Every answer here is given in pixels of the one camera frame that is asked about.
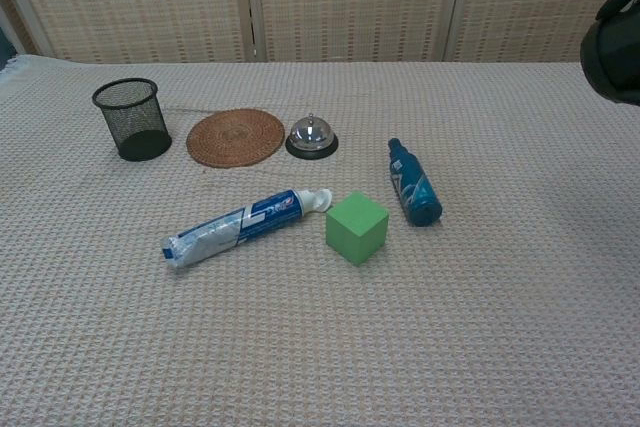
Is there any blue white toothpaste tube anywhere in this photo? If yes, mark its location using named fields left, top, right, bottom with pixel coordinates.
left=159, top=188, right=334, bottom=274

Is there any green cube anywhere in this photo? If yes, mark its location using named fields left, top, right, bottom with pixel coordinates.
left=324, top=191, right=391, bottom=267

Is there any bamboo folding screen panel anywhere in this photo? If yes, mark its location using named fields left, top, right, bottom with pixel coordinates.
left=0, top=0, right=251, bottom=64
left=244, top=0, right=466, bottom=64
left=444, top=0, right=640, bottom=64

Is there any black mesh pen holder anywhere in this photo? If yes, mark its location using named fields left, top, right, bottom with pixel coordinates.
left=91, top=77, right=174, bottom=163

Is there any silver call bell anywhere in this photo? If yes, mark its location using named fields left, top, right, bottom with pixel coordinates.
left=285, top=113, right=340, bottom=162

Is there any beige waffle tablecloth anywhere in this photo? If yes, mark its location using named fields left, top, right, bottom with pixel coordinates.
left=0, top=54, right=640, bottom=427

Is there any round woven rattan coaster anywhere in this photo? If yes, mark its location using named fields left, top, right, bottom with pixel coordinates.
left=186, top=107, right=286, bottom=169

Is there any blue spray bottle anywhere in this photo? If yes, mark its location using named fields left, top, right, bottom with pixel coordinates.
left=387, top=137, right=444, bottom=227

